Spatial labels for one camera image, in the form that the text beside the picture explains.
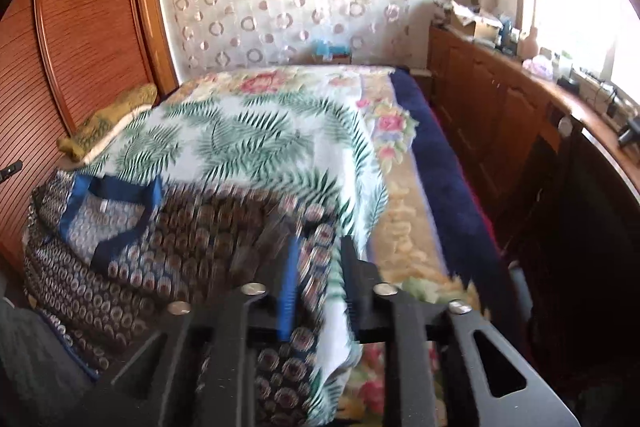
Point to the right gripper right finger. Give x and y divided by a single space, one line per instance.
355 292

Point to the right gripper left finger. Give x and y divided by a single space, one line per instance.
287 295

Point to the navy patterned silk shirt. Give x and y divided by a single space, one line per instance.
103 257

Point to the mustard patterned folded cloth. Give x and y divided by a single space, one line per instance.
97 132

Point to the palm leaf bed sheet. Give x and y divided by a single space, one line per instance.
315 148

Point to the wooden slatted wardrobe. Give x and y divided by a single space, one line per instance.
61 60

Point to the long wooden sideboard cabinet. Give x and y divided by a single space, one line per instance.
506 127

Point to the small box with blue cloth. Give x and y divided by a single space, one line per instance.
323 52

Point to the open cardboard box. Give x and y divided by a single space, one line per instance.
479 25

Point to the pink vase bottle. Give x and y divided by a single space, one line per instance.
527 44

